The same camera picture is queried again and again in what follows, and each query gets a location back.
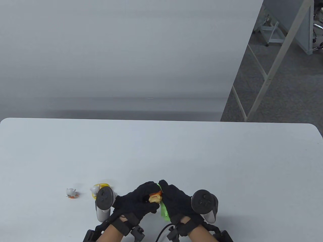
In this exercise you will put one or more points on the person's right hand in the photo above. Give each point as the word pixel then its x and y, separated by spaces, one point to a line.
pixel 179 204

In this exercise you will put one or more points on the person's left hand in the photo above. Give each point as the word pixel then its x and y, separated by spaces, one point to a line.
pixel 136 204

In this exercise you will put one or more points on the green cleaning cloth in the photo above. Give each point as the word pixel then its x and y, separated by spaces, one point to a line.
pixel 164 213

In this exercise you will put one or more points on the orange-shelled tan dog ornament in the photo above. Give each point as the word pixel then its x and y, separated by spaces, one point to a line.
pixel 155 198

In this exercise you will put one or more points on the yellow boat animals ornament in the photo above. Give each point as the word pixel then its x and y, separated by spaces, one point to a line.
pixel 95 190

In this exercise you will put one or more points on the small white cat ornament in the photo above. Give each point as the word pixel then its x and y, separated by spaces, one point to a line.
pixel 70 192

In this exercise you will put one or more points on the person's left forearm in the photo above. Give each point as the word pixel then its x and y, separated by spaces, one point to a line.
pixel 111 233

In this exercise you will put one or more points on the person's right forearm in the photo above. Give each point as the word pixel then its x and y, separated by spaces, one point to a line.
pixel 202 234

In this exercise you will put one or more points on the right grey black controller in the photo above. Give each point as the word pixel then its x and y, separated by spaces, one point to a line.
pixel 203 201

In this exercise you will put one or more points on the grey black controller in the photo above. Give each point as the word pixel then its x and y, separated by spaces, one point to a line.
pixel 104 199
pixel 203 201

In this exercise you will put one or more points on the left grey black controller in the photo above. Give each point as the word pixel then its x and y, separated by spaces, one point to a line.
pixel 104 199

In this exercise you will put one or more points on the white backdrop panel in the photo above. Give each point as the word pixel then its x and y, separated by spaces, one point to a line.
pixel 126 50

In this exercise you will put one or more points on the grey partition panel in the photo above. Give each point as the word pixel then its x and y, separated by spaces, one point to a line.
pixel 302 30

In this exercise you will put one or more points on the office chair base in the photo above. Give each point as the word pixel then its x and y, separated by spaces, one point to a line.
pixel 319 24

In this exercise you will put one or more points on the black left wrist mount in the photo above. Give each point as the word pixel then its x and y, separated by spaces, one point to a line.
pixel 121 225

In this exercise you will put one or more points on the white metal support frame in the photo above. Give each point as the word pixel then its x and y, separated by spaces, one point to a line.
pixel 280 58

